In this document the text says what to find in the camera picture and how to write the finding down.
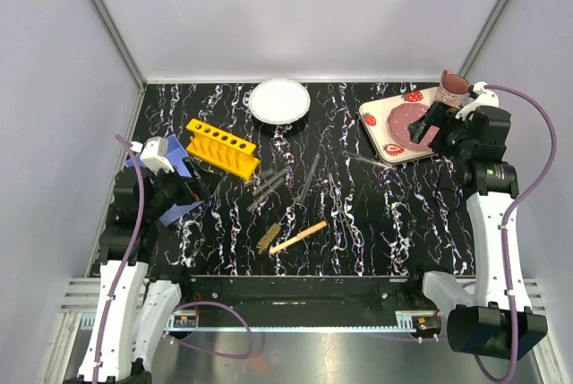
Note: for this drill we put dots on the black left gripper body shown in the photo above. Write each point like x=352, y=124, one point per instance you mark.
x=177, y=185

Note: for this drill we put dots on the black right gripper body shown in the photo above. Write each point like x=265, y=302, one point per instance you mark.
x=438, y=118

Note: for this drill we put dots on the clear glass test tube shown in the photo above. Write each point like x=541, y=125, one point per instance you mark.
x=267, y=184
x=368, y=161
x=265, y=194
x=308, y=180
x=263, y=175

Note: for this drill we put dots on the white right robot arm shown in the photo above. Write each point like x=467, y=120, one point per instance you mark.
x=497, y=319

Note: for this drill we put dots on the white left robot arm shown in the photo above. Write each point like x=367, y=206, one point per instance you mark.
x=124, y=340

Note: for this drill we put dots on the blue plastic bin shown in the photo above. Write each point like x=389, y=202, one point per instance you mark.
x=177, y=157

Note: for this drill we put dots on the pink patterned mug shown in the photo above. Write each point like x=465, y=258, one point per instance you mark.
x=452, y=89

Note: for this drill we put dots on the pink dotted plate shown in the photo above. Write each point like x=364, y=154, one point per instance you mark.
x=398, y=121

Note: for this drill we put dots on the strawberry pattern tray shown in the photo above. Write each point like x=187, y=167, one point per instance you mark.
x=374, y=114

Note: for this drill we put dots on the yellow test tube rack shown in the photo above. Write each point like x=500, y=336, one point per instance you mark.
x=222, y=149

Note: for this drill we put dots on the brown test tube brush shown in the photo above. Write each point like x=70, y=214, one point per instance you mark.
x=280, y=231

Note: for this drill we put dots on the white paper plate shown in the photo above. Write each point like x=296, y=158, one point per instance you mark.
x=279, y=101

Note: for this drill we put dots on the wooden test tube clamp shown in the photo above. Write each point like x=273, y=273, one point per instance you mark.
x=299, y=237

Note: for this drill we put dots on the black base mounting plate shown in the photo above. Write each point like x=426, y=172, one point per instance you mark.
x=296, y=302

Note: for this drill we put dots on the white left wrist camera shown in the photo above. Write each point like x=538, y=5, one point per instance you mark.
x=154, y=156

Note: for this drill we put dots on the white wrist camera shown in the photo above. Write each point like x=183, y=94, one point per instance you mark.
x=154, y=156
x=478, y=95

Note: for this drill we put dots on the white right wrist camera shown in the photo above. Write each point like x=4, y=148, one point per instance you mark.
x=478, y=95

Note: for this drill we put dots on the metal wire tongs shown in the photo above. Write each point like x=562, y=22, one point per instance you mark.
x=346, y=232

